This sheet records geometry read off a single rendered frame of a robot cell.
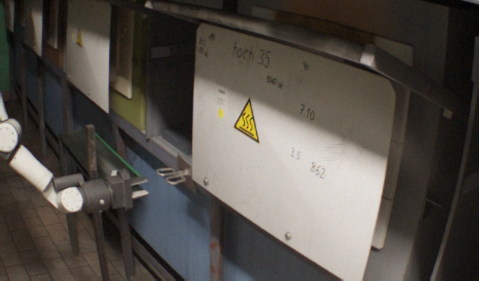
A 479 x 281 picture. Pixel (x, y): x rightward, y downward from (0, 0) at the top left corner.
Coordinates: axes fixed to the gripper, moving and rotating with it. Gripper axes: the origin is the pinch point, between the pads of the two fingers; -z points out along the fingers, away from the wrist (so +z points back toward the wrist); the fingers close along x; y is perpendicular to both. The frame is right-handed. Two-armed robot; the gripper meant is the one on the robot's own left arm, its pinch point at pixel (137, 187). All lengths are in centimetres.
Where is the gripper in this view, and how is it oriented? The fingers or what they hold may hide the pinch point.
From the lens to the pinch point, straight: 155.7
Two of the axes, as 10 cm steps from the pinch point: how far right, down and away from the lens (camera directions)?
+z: -8.1, 1.5, -5.6
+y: -5.8, -2.9, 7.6
